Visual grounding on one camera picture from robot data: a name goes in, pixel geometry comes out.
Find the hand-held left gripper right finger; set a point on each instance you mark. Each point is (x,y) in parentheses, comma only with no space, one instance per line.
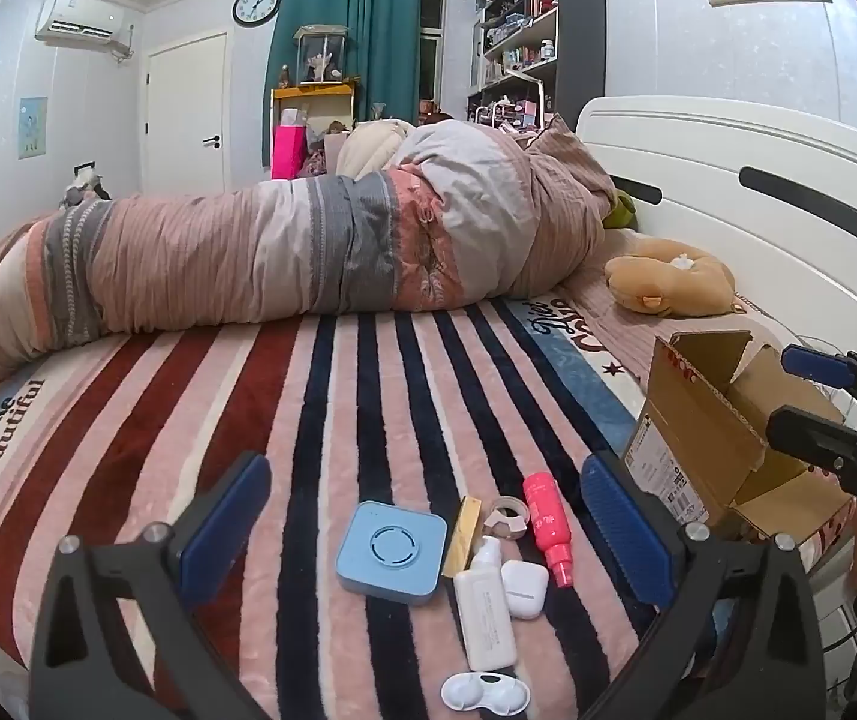
(623,532)

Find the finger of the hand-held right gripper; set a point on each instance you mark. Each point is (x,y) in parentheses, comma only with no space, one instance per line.
(818,365)
(810,431)

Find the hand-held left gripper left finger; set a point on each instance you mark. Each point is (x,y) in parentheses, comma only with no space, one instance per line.
(226,525)

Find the pink spray bottle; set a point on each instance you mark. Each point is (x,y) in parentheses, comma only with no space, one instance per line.
(544,517)

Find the brown cardboard box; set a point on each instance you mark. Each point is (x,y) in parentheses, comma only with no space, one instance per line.
(698,427)

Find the white earbuds case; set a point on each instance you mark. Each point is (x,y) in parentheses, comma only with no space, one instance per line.
(526,589)

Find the clear tape roll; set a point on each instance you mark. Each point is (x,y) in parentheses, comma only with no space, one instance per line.
(507,521)

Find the gold rectangular block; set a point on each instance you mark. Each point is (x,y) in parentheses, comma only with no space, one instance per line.
(462,536)

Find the white lotion bottle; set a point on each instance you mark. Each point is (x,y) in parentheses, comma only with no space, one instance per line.
(484,615)

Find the blue square speaker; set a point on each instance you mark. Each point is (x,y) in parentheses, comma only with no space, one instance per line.
(391,547)

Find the white contact lens case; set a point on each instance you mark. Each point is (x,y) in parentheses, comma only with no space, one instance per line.
(484,694)

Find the pink polka dot cloth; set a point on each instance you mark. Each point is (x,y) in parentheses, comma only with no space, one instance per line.
(842,521)

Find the brown plush toy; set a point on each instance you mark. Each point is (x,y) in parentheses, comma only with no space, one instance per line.
(668,285)

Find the striped plush blanket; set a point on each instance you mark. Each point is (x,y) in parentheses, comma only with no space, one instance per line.
(368,405)

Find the pink ribbed pillow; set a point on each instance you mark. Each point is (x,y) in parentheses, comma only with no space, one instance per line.
(615,330)

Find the white bed headboard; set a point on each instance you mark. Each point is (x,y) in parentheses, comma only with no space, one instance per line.
(735,157)

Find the green plush toy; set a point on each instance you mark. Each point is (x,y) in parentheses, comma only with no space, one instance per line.
(619,214)

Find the pink grey patterned quilt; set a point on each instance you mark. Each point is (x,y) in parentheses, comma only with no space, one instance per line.
(248,255)

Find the grey white plush toy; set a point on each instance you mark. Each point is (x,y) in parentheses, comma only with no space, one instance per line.
(85,187)

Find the pink paper bag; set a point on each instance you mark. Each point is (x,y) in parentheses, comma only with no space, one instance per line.
(288,154)

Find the white desk lamp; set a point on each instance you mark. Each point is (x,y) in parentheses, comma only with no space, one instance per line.
(539,94)

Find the cream pillow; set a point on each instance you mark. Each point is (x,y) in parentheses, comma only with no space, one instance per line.
(368,146)

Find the black bookshelf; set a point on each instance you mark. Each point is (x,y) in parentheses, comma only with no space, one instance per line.
(578,30)

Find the white door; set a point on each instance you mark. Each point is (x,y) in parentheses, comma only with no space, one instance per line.
(184,112)

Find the yellow shelf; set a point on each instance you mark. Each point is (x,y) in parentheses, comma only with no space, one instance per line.
(312,92)

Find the glass display case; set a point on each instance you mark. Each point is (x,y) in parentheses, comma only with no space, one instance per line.
(319,52)

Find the teal curtain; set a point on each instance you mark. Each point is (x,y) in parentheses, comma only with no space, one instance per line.
(383,52)

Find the window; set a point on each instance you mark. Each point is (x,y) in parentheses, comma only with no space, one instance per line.
(433,45)

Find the white air conditioner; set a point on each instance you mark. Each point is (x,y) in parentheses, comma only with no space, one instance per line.
(80,19)

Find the small wall poster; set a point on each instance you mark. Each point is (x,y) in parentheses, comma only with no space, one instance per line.
(33,127)

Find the round wall clock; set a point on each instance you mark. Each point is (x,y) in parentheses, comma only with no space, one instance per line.
(256,6)

